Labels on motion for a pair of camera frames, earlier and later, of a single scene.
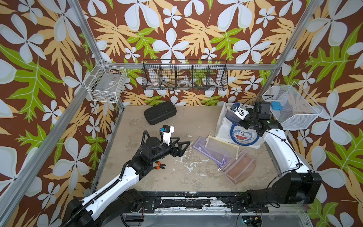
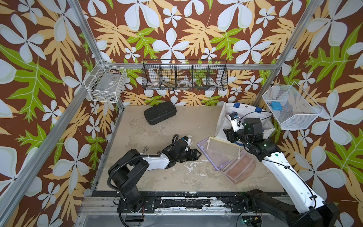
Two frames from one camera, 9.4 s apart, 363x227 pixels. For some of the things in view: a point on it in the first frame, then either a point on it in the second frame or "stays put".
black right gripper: x=243 y=124 -> x=229 y=134
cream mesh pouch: x=221 y=146 stays put
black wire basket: x=185 y=74 stays put
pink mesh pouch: x=240 y=169 stays put
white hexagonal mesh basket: x=298 y=109 stays put
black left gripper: x=177 y=152 -> x=191 y=153
